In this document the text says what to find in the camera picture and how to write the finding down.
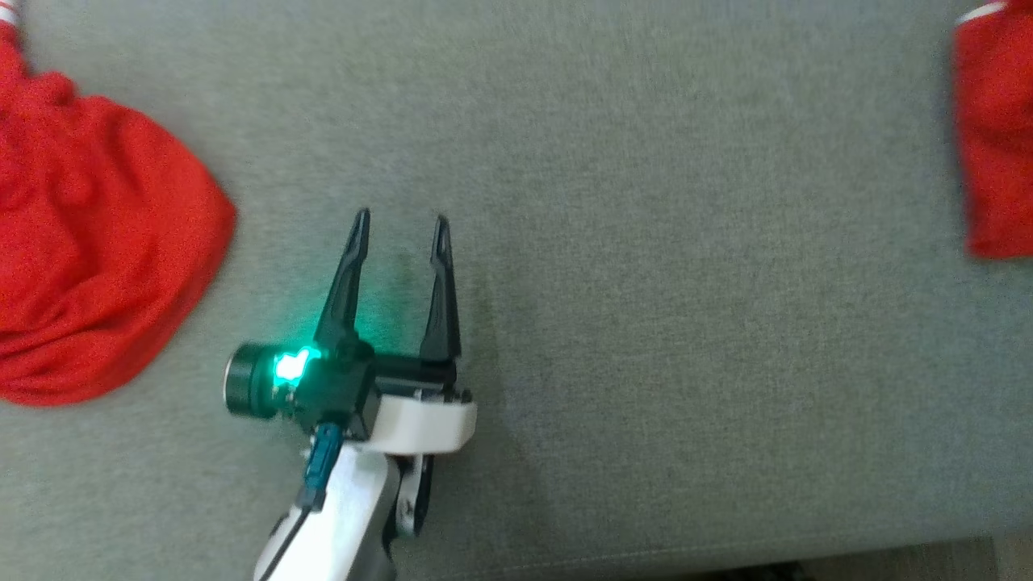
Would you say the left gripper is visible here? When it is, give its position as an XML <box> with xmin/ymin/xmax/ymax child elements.
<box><xmin>224</xmin><ymin>208</ymin><xmax>478</xmax><ymax>454</ymax></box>

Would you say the red and white t-shirt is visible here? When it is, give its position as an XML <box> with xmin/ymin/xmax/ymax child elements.
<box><xmin>0</xmin><ymin>0</ymin><xmax>238</xmax><ymax>407</ymax></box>

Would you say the folded red garment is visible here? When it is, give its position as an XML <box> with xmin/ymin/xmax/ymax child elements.
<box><xmin>952</xmin><ymin>2</ymin><xmax>1033</xmax><ymax>261</ymax></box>

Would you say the grey fabric sofa seat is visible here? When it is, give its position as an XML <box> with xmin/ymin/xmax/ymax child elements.
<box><xmin>0</xmin><ymin>0</ymin><xmax>1033</xmax><ymax>580</ymax></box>

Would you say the blue cable connector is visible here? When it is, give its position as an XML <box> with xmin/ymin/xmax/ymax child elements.
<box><xmin>303</xmin><ymin>423</ymin><xmax>345</xmax><ymax>493</ymax></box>

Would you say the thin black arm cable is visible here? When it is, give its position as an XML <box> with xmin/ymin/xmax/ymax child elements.
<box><xmin>257</xmin><ymin>483</ymin><xmax>324</xmax><ymax>581</ymax></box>

